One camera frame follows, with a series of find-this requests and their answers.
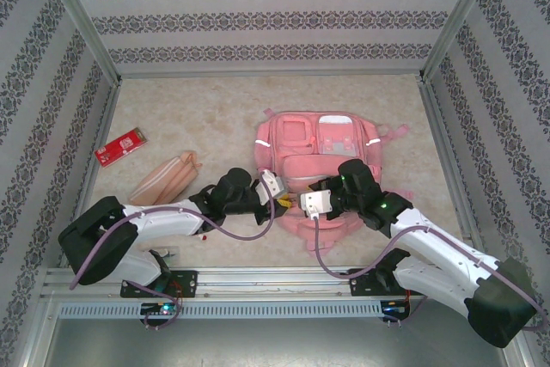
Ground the pink student backpack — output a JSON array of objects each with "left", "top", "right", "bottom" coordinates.
[{"left": 254, "top": 107, "right": 414, "bottom": 256}]

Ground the beige pink pencil case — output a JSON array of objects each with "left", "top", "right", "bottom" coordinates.
[{"left": 127, "top": 150, "right": 203, "bottom": 205}]

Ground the red stationery package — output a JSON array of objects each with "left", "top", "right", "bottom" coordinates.
[{"left": 94, "top": 126, "right": 148, "bottom": 168}]

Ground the circuit board with blue light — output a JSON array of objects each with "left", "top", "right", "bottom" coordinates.
[{"left": 381, "top": 299, "right": 413, "bottom": 321}]

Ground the circuit board with green light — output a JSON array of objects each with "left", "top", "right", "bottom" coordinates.
[{"left": 140, "top": 301, "right": 184, "bottom": 317}]

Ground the grey metal panel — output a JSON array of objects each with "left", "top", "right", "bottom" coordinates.
[{"left": 25, "top": 297, "right": 534, "bottom": 367}]

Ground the aluminium mounting rail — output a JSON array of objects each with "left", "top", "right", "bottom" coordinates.
[{"left": 40, "top": 266, "right": 512, "bottom": 302}]

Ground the aluminium frame bar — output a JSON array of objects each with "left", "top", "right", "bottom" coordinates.
[
  {"left": 58, "top": 81, "right": 124, "bottom": 269},
  {"left": 419, "top": 78, "right": 491, "bottom": 265},
  {"left": 118, "top": 69, "right": 426, "bottom": 81}
]

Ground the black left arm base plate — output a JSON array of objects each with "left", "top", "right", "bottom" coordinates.
[{"left": 119, "top": 270, "right": 199, "bottom": 299}]

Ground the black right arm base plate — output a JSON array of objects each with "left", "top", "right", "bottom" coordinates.
[{"left": 347, "top": 267, "right": 426, "bottom": 298}]

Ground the grey slotted cable duct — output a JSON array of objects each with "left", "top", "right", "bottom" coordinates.
[{"left": 58, "top": 300, "right": 383, "bottom": 321}]

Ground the aluminium frame post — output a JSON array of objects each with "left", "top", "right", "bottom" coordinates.
[
  {"left": 36, "top": 0, "right": 124, "bottom": 84},
  {"left": 420, "top": 0, "right": 502, "bottom": 83}
]

